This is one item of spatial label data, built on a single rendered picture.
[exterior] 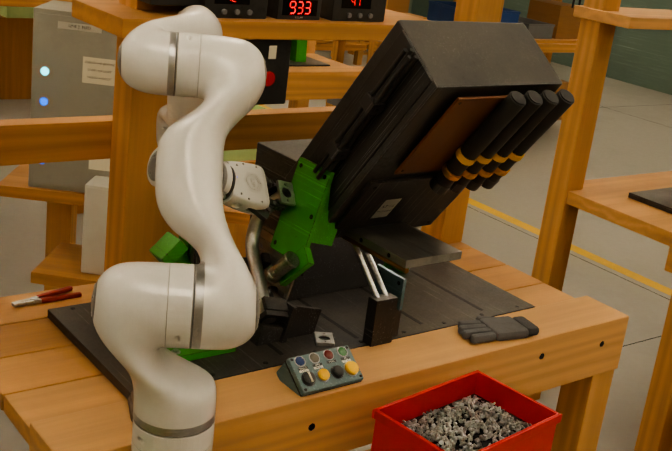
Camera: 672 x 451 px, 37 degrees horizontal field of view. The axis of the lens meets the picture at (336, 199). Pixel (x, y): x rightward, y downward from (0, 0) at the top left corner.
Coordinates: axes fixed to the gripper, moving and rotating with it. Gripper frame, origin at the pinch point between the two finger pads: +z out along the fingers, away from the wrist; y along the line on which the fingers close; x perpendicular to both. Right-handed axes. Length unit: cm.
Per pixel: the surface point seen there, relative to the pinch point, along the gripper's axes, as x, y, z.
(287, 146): 6.4, 19.6, 13.0
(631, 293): 85, 60, 340
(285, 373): 1.5, -39.6, -5.1
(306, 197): -5.9, -2.5, 2.5
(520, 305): -9, -20, 70
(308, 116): 12.6, 36.6, 29.9
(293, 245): 0.8, -10.7, 3.0
